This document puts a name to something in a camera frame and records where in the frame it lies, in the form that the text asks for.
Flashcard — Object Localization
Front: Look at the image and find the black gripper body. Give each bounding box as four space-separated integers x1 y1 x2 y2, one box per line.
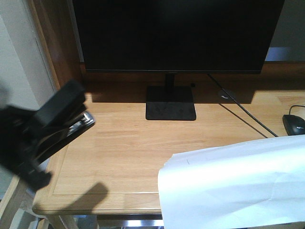
0 81 52 191

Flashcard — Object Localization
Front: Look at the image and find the black stapler with orange label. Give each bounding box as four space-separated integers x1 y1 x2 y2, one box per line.
25 80 95 163

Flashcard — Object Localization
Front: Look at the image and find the white paper sheet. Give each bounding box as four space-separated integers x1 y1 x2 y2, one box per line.
158 135 305 229

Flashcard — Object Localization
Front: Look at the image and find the black computer monitor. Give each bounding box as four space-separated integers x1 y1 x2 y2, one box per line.
72 0 284 121

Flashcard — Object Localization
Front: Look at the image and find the black computer mouse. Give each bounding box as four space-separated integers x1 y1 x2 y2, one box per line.
282 114 305 135

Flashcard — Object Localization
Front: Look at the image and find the grey desk cable grommet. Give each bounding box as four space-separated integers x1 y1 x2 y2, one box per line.
217 90 236 101

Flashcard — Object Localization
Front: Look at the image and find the black monitor cable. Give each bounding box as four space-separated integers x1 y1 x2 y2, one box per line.
207 73 279 138

